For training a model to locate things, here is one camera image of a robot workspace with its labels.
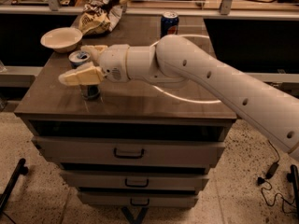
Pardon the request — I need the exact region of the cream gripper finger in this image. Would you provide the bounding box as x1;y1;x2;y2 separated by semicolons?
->
80;45;107;64
58;62;105;86

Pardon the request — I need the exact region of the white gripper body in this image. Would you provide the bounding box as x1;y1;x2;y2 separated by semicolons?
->
99;44;129;82

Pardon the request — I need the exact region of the redbull can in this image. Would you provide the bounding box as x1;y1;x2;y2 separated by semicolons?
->
68;50;100;100

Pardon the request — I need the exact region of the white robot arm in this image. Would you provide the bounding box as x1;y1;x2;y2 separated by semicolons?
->
59;35;299;161

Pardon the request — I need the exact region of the blue pepsi can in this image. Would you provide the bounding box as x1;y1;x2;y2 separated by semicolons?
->
161;11;179;37

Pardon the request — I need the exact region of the white bowl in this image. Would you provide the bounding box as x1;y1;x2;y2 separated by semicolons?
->
40;27;82;53

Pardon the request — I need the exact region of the crumpled chip bag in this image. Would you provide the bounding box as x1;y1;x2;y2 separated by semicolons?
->
78;0;129;35

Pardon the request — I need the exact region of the top drawer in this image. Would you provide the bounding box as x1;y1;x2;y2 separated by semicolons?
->
33;136;225;167

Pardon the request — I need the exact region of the drawer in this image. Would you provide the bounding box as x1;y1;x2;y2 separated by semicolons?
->
60;171;208;192
78;192;198;208
33;136;225;167

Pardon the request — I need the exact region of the grey drawer cabinet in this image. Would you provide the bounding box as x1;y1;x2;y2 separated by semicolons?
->
13;14;237;209

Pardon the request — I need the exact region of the middle drawer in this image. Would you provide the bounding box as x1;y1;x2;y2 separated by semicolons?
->
60;171;208;192

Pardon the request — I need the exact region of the black stand leg left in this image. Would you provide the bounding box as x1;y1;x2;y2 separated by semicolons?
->
0;158;29;214

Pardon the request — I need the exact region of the black stand leg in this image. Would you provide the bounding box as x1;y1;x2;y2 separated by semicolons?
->
0;158;29;214
287;164;299;218

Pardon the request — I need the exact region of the bottom drawer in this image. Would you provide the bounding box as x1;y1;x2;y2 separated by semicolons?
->
78;192;198;208

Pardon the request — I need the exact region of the black stand leg right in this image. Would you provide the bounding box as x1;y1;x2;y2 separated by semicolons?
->
287;164;299;218

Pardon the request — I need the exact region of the metal shelf rail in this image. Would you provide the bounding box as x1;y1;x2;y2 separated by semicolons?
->
0;0;299;21

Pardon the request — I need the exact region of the black power cable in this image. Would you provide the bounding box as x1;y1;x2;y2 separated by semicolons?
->
256;140;297;215

